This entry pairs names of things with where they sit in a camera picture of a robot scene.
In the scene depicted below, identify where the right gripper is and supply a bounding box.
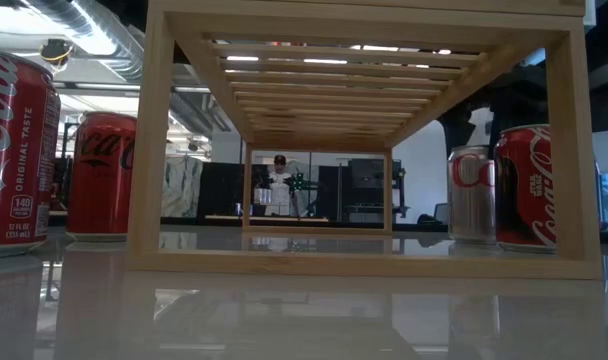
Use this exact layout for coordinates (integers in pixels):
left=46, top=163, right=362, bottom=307
left=438, top=63, right=549, bottom=152

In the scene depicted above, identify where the silver Diet Coke can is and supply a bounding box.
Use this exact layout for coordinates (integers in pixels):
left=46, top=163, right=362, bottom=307
left=447, top=145, right=498, bottom=244

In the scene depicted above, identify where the red Star Wars Coke can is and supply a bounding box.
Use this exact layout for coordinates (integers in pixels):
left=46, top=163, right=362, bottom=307
left=493, top=124, right=558, bottom=253

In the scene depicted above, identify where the red Coke Zero can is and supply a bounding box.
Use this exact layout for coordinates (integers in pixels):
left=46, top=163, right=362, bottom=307
left=66, top=111, right=138, bottom=242

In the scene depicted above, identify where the light wooden slatted shelf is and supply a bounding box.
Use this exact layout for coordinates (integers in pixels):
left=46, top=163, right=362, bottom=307
left=126, top=0, right=604, bottom=281

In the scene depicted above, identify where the black equipment rack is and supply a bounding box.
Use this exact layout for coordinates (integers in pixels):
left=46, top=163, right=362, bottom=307
left=341, top=158, right=409, bottom=224

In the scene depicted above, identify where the black partition panel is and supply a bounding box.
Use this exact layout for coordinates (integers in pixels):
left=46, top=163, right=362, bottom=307
left=196, top=162, right=245, bottom=219
left=316, top=164, right=343, bottom=221

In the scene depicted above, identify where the person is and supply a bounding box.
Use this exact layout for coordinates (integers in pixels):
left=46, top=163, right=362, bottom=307
left=266, top=154, right=298, bottom=217

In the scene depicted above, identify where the marble-patterned panel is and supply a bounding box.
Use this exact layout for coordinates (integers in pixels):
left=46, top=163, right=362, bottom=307
left=161, top=155, right=204, bottom=219

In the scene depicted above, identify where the red Coca-Cola Original Taste can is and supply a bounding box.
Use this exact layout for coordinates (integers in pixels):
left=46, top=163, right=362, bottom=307
left=0, top=48, right=62, bottom=259

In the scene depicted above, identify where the silver ceiling duct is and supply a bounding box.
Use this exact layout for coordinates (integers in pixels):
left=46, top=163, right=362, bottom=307
left=26, top=0, right=145, bottom=84

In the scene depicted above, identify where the black ceiling camera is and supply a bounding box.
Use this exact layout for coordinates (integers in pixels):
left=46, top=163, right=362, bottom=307
left=38, top=38, right=75, bottom=69

